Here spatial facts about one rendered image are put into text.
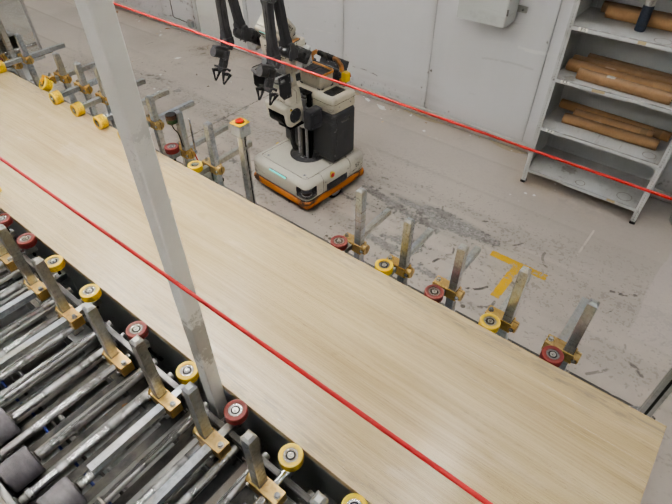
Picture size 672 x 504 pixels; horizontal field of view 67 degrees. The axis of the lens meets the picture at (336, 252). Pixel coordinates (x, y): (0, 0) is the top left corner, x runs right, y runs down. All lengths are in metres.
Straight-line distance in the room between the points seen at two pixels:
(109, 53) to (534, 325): 2.83
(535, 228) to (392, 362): 2.37
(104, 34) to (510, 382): 1.59
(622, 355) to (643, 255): 0.97
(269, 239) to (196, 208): 0.44
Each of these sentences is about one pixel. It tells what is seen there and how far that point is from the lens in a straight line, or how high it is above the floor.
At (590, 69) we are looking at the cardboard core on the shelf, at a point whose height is 0.95.
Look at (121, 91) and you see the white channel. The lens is 1.13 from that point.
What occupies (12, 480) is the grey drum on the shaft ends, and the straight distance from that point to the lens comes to 2.04.
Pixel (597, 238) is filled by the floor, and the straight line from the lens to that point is 4.14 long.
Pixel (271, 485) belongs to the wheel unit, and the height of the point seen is 0.86.
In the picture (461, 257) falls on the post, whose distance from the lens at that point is 2.08.
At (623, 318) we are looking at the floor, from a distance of 3.64.
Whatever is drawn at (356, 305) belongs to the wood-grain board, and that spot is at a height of 0.90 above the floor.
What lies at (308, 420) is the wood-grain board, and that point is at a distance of 1.78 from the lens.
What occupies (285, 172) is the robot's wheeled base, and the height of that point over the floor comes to 0.28.
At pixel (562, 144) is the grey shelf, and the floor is 0.19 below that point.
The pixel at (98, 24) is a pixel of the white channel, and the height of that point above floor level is 2.14.
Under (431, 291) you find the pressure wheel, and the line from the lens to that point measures 2.14.
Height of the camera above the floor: 2.46
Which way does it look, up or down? 43 degrees down
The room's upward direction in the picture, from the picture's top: straight up
